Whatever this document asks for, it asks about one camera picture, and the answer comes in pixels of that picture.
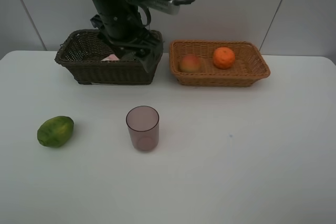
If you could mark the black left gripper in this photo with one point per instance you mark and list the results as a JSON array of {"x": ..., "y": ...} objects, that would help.
[{"x": 127, "y": 36}]

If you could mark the pink lotion bottle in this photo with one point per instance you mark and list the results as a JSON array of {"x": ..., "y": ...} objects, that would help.
[{"x": 111, "y": 57}]

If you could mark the red yellow peach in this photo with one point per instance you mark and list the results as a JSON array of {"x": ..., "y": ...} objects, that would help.
[{"x": 190, "y": 63}]

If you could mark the translucent purple plastic cup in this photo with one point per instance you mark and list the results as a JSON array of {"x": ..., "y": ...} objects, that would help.
[{"x": 143, "y": 126}]

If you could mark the orange tangerine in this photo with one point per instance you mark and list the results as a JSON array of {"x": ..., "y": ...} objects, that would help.
[{"x": 223, "y": 58}]

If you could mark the green papaya fruit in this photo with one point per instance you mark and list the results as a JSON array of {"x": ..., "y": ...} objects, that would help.
[{"x": 56, "y": 131}]

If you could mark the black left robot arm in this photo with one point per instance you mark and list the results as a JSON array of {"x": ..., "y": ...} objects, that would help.
[{"x": 116, "y": 7}]

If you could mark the dark brown wicker basket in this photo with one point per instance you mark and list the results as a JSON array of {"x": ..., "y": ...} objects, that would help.
[{"x": 83, "y": 54}]

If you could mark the tan wicker basket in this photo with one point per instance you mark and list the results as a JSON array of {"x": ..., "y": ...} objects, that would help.
[{"x": 208, "y": 63}]

